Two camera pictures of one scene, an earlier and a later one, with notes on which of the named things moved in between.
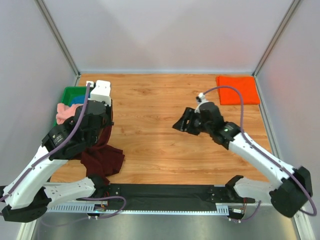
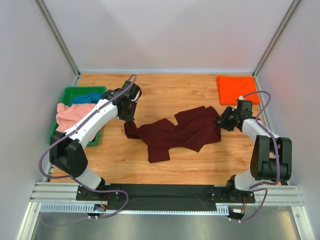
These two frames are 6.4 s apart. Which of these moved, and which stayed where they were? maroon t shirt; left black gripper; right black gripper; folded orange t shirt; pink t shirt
Moved: maroon t shirt; left black gripper; right black gripper
Stayed: pink t shirt; folded orange t shirt
